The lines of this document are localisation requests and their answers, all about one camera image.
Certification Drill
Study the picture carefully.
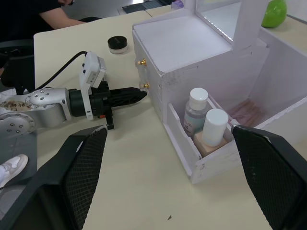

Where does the green round object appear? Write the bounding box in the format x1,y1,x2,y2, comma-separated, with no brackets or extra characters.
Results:
260,0,288,29

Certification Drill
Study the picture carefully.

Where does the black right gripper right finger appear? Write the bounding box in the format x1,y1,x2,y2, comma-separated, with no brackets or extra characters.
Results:
231,125,307,230

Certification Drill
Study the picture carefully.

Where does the beige bottle with white cap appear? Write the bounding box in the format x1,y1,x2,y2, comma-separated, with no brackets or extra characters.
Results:
193,108,230,159

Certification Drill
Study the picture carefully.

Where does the person in black shirt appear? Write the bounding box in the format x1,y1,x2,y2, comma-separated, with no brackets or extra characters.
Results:
0,0,87,47

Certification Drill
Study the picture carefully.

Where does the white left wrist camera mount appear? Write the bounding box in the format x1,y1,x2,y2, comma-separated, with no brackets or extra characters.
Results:
78,50,106,121

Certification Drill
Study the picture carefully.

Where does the white makeup organizer with mirror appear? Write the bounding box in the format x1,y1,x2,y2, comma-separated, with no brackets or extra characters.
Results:
131,0,307,185

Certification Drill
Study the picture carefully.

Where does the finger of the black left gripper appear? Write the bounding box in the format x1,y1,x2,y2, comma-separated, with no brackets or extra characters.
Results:
109,86,148,98
110,95,146,108

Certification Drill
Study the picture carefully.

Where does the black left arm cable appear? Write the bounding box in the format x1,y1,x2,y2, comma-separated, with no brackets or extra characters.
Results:
35,50,87,92

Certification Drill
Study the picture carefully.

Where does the white cloth with brown bits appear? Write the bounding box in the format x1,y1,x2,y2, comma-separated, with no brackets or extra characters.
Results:
0,90,31,115

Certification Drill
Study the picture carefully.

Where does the dark laptop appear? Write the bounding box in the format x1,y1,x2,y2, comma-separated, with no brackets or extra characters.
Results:
121,0,174,14

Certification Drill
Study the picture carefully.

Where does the black office chair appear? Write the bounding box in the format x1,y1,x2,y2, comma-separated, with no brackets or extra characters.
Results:
0,39,35,94

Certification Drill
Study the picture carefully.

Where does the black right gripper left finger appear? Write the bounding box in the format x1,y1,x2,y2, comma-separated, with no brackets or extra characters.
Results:
0,126,108,230

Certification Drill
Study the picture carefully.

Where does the clear bottle with white cap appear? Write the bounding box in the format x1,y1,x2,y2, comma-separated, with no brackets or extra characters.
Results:
184,87,210,138

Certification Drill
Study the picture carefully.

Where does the white sneaker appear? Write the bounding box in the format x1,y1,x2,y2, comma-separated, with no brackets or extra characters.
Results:
0,153,29,189

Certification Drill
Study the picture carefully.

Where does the black lidded powder compact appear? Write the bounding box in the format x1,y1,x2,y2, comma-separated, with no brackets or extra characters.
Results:
107,35,129,55

